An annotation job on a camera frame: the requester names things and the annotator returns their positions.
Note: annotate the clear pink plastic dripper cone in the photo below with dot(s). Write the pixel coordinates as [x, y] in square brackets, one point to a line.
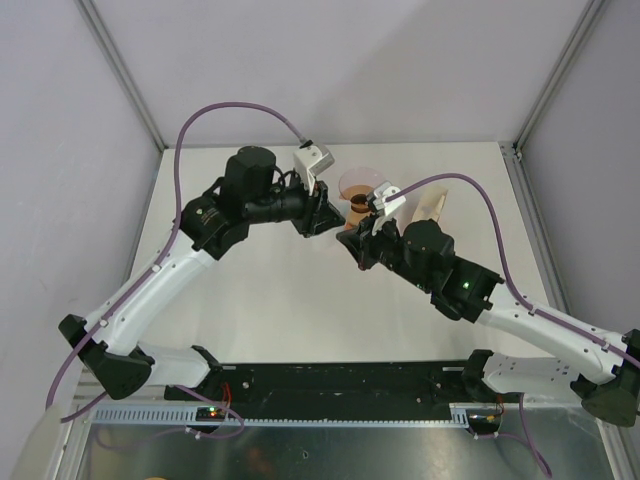
[360, 176]

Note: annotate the aluminium right corner post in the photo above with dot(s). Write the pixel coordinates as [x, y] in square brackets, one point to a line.
[576, 42]

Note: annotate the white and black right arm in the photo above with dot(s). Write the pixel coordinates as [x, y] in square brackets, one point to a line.
[595, 367]

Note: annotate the aluminium corner post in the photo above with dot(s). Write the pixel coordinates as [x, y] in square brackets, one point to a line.
[117, 64]
[576, 42]

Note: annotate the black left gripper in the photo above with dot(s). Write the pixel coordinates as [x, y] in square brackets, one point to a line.
[318, 208]

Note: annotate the wooden and orange dripper stand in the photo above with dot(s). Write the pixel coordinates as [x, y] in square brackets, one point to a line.
[358, 208]

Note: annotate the aluminium left corner post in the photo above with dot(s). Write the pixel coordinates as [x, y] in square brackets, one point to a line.
[117, 64]

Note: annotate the cream coffee filter holder stack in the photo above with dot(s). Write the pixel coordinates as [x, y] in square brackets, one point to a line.
[431, 204]

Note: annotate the grey slotted cable duct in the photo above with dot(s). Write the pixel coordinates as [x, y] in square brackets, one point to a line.
[191, 414]

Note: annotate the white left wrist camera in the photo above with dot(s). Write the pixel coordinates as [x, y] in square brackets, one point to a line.
[311, 160]

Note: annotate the aluminium frame rail front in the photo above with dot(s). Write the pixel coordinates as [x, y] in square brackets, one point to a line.
[550, 400]

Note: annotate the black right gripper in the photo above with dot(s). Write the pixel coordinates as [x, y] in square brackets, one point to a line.
[358, 240]

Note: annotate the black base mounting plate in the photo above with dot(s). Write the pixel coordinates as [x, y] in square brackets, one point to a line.
[349, 390]

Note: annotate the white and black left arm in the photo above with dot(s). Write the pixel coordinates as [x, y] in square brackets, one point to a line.
[251, 191]

